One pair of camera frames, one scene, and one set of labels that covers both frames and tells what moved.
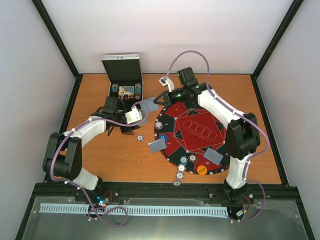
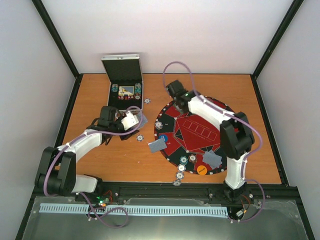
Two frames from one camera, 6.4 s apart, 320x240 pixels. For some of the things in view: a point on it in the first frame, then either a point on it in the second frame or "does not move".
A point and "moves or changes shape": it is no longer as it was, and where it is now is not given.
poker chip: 177,183 does not move
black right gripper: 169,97 -> 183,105
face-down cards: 213,156 moves or changes shape
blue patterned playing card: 159,144 does not move
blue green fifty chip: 183,160 does not move
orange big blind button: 202,170 does not move
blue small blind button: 164,136 does not move
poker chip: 140,138 does not move
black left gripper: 128,129 -> 125,137
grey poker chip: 158,125 does not move
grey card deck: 152,105 -> 211,158
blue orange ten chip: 181,167 does not move
